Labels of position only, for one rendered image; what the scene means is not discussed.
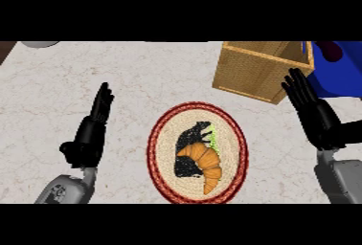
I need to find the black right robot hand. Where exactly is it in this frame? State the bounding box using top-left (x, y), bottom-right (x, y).
top-left (279, 67), bottom-right (362, 151)

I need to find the blue appliance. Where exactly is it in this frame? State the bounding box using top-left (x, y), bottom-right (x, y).
top-left (301, 41), bottom-right (362, 100)

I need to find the oval woven red-rimmed placemat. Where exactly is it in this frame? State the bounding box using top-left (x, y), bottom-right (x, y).
top-left (146, 100), bottom-right (249, 205)

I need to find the grey round object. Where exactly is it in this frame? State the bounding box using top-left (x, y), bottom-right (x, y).
top-left (19, 41), bottom-right (60, 49)

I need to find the orange croissant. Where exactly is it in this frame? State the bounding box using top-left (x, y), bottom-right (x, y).
top-left (175, 142), bottom-right (222, 196)

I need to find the dark brown object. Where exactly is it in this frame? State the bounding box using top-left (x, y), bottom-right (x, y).
top-left (0, 41), bottom-right (17, 66)

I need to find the tan wicker basket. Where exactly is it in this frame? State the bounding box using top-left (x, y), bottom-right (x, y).
top-left (211, 41), bottom-right (314, 105)

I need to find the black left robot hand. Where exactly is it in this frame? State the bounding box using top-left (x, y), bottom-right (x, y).
top-left (57, 81), bottom-right (115, 169)

